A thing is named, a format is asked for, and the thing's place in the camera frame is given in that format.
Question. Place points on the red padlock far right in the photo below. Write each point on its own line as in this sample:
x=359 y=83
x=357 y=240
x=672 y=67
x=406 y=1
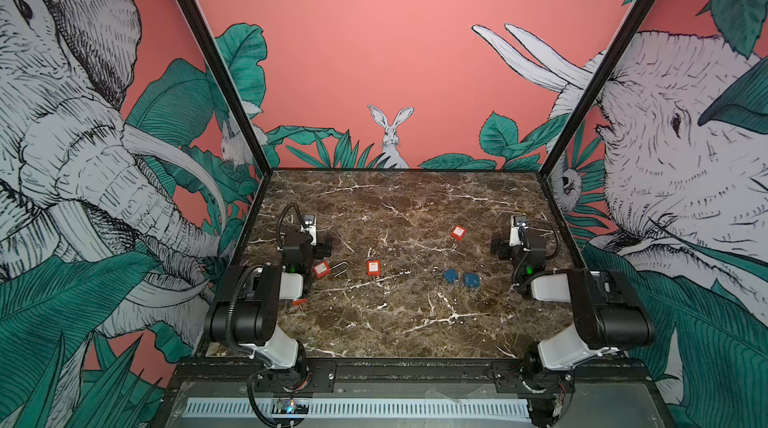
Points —
x=458 y=232

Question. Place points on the left black frame post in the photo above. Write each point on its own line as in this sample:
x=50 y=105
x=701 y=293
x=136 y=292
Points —
x=213 y=58

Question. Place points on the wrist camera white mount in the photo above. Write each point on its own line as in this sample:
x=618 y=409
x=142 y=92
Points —
x=309 y=227
x=519 y=225

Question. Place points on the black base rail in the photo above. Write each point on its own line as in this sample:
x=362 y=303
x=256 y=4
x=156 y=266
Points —
x=324 y=375

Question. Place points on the black frame post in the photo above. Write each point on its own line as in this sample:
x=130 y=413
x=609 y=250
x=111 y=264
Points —
x=213 y=58
x=630 y=26

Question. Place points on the red padlock centre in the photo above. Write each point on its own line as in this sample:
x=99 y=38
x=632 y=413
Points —
x=373 y=268

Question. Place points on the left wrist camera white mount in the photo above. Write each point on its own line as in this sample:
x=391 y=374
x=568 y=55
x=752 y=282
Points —
x=309 y=227

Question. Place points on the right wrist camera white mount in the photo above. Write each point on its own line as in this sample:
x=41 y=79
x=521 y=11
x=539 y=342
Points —
x=519 y=225

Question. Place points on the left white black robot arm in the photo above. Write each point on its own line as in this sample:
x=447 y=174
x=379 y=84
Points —
x=243 y=316

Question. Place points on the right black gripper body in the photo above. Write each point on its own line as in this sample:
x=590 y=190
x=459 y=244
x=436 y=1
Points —
x=501 y=247

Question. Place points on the white slotted cable duct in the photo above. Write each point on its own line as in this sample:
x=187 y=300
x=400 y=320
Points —
x=380 y=408

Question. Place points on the right black frame post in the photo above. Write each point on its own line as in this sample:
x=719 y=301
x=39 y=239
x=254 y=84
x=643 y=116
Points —
x=630 y=26

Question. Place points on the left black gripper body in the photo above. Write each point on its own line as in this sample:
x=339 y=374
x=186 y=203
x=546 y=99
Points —
x=321 y=248

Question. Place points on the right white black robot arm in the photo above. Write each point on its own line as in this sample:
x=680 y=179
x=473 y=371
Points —
x=608 y=315

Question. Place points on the blue padlock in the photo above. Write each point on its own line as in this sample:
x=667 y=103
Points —
x=450 y=275
x=471 y=280

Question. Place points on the red padlock open shackle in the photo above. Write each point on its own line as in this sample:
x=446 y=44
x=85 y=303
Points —
x=324 y=269

